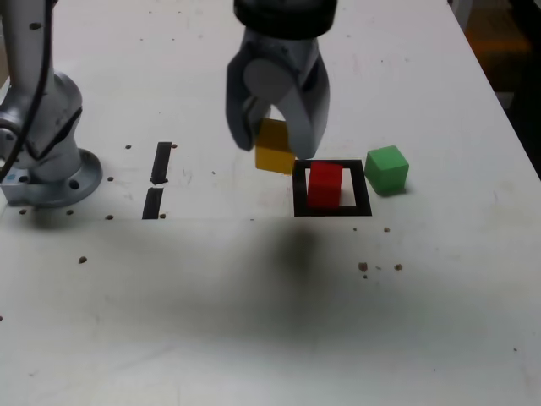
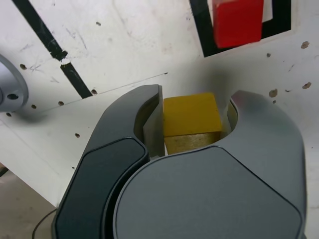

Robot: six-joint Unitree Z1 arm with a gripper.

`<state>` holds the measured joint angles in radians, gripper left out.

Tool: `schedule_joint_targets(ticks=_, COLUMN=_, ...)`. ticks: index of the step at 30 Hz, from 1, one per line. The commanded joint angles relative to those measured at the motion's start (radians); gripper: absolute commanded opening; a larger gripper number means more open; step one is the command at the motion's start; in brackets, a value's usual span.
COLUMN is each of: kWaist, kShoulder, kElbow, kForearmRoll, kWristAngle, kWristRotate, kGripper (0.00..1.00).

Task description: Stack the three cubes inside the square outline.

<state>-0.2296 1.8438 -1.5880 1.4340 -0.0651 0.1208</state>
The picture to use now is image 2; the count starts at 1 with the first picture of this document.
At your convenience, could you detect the black tape square outline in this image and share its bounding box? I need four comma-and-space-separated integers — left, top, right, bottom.
189, 0, 292, 58

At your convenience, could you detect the red cube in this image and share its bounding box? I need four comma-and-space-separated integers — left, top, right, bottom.
213, 0, 264, 49

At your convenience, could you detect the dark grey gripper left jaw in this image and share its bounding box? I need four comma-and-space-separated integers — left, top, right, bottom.
51, 84, 166, 239

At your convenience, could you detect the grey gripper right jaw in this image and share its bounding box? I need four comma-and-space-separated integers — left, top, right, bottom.
112, 90, 309, 239

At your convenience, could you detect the yellow cube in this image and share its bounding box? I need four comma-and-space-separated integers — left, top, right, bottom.
163, 92, 223, 156

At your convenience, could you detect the thin black cable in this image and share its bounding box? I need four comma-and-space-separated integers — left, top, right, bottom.
32, 208, 57, 239

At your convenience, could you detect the black tape strip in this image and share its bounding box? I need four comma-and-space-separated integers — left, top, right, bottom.
12, 0, 93, 98

